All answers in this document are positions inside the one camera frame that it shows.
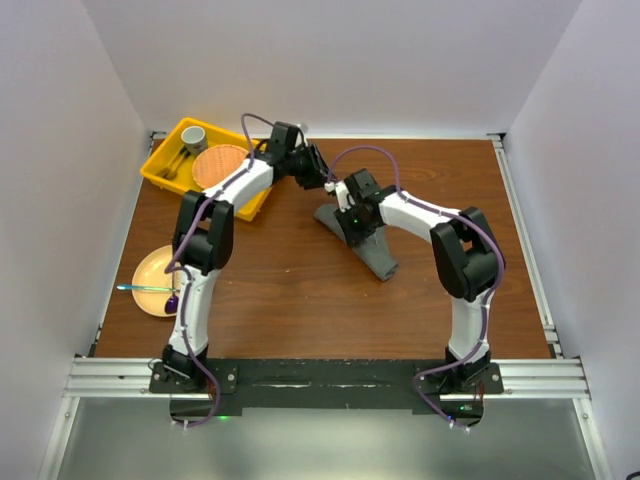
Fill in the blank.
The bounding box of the purple iridescent spoon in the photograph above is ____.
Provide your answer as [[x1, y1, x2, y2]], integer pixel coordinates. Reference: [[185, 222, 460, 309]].
[[164, 295, 180, 316]]

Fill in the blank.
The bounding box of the woven wicker plate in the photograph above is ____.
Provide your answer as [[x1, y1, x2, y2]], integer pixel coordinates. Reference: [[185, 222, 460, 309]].
[[192, 144, 248, 190]]

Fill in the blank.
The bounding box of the grey cloth napkin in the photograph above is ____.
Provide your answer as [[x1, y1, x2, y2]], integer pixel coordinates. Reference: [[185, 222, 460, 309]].
[[314, 204, 399, 282]]

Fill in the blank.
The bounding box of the aluminium frame rail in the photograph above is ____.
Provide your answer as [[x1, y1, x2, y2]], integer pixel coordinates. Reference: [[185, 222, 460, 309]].
[[41, 136, 610, 479]]

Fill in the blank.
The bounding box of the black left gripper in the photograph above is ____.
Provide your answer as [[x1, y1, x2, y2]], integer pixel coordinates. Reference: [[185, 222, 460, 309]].
[[284, 141, 335, 190]]

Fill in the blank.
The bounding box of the white ceramic cup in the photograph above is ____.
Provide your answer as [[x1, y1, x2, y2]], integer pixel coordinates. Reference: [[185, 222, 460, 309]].
[[181, 126, 209, 157]]

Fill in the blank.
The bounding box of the dark cutlery in tray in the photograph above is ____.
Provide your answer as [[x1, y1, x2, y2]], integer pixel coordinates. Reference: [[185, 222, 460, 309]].
[[158, 146, 191, 181]]

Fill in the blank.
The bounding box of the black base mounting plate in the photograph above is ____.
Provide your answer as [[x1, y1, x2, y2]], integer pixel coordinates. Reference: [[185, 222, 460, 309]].
[[149, 359, 504, 427]]

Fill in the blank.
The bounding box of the pale yellow round plate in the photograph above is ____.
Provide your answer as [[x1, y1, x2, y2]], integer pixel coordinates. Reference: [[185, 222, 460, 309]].
[[131, 245, 181, 318]]

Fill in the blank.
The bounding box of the iridescent fork on plate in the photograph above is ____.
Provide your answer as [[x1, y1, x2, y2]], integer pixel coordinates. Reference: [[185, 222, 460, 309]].
[[116, 284, 179, 292]]

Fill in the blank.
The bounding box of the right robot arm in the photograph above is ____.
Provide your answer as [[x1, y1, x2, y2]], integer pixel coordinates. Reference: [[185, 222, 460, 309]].
[[325, 169, 506, 393]]

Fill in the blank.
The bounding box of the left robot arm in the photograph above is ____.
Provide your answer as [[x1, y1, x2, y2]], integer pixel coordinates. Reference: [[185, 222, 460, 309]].
[[161, 122, 328, 392]]

